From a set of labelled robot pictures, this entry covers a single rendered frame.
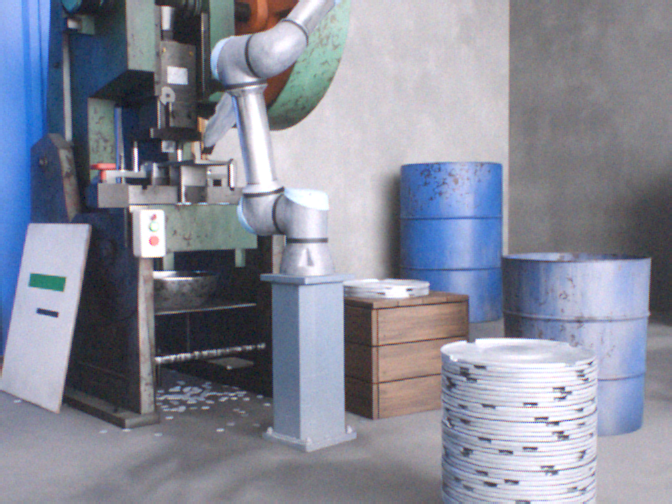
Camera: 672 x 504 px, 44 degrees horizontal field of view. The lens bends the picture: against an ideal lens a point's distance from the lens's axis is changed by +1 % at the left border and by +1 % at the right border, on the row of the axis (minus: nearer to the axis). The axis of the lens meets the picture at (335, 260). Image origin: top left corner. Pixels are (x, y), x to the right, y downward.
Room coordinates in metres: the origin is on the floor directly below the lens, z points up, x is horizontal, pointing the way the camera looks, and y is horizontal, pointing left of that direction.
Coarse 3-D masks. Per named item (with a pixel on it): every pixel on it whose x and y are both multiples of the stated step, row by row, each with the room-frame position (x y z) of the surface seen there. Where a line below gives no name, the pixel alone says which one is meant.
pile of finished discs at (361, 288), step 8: (360, 280) 2.77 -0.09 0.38; (368, 280) 2.79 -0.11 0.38; (376, 280) 2.79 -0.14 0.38; (384, 280) 2.79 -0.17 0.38; (392, 280) 2.79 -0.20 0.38; (400, 280) 2.78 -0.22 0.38; (408, 280) 2.76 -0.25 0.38; (344, 288) 2.63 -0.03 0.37; (352, 288) 2.62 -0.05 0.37; (360, 288) 2.53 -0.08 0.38; (368, 288) 2.52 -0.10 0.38; (376, 288) 2.51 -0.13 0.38; (384, 288) 2.51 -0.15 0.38; (392, 288) 2.52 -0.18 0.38; (400, 288) 2.51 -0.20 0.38; (408, 288) 2.60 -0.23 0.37; (416, 288) 2.54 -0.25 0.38; (424, 288) 2.58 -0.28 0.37; (352, 296) 2.55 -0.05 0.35; (360, 296) 2.53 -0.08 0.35; (368, 296) 2.52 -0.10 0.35; (376, 296) 2.51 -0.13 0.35; (384, 296) 2.51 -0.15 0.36; (392, 296) 2.51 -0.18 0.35; (400, 296) 2.51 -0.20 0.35; (408, 296) 2.53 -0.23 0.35; (416, 296) 2.54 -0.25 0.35
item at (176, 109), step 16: (176, 48) 2.70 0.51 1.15; (192, 48) 2.74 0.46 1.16; (176, 64) 2.70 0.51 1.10; (192, 64) 2.74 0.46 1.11; (176, 80) 2.70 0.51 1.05; (192, 80) 2.74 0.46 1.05; (160, 96) 2.65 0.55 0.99; (176, 96) 2.70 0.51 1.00; (192, 96) 2.74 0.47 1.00; (144, 112) 2.72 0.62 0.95; (160, 112) 2.66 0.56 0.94; (176, 112) 2.65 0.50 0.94; (192, 112) 2.69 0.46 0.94; (144, 128) 2.72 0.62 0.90; (160, 128) 2.66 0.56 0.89; (176, 128) 2.69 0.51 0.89; (192, 128) 2.71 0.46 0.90
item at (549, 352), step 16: (448, 352) 1.58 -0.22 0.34; (464, 352) 1.58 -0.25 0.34; (480, 352) 1.58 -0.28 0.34; (496, 352) 1.54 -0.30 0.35; (512, 352) 1.54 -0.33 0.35; (528, 352) 1.54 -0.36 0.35; (544, 352) 1.54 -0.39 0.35; (560, 352) 1.57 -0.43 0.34; (576, 352) 1.57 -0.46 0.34; (592, 352) 1.56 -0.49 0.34; (528, 368) 1.42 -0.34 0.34
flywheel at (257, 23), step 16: (240, 0) 3.00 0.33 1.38; (256, 0) 2.93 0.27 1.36; (272, 0) 2.91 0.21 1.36; (288, 0) 2.84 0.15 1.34; (256, 16) 2.93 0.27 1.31; (272, 16) 2.92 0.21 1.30; (240, 32) 3.00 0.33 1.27; (256, 32) 2.96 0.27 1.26; (272, 80) 2.87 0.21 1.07; (272, 96) 2.86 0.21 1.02
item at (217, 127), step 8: (224, 96) 2.37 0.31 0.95; (224, 104) 2.41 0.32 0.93; (232, 104) 2.51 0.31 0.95; (224, 112) 2.48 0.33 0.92; (232, 112) 2.57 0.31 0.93; (208, 120) 2.39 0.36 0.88; (216, 120) 2.44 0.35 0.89; (224, 120) 2.54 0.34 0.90; (232, 120) 2.61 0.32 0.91; (208, 128) 2.41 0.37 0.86; (216, 128) 2.49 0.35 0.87; (224, 128) 2.58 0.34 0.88; (208, 136) 2.46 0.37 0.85; (216, 136) 2.55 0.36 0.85; (208, 144) 2.52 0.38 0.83
